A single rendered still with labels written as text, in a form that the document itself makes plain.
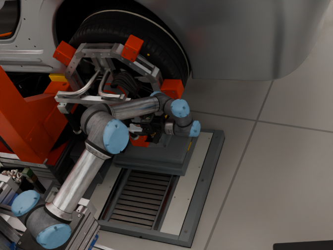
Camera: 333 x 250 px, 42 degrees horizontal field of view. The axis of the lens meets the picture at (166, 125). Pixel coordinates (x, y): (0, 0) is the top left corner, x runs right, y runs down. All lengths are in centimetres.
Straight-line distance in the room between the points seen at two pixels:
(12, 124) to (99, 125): 89
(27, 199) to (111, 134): 43
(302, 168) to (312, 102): 56
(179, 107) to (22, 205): 74
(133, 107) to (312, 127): 151
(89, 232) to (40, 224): 43
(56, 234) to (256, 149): 163
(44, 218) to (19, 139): 91
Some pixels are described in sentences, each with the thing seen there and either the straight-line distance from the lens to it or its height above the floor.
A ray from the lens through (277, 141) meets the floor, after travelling 294.
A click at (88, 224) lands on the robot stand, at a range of 203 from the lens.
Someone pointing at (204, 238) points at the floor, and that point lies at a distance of 261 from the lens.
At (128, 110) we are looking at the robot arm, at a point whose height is 108.
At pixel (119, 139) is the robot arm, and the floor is 116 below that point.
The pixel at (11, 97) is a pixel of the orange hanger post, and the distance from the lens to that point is 240.
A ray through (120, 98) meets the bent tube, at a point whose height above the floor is 100.
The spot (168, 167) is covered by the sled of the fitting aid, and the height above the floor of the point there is 16.
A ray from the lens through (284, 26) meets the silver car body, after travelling 202.
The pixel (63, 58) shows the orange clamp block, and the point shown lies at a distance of 228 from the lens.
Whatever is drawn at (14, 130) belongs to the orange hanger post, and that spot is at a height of 83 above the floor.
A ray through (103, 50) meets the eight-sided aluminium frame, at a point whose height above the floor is 112.
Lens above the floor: 227
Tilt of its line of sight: 45 degrees down
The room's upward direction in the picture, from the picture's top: 21 degrees counter-clockwise
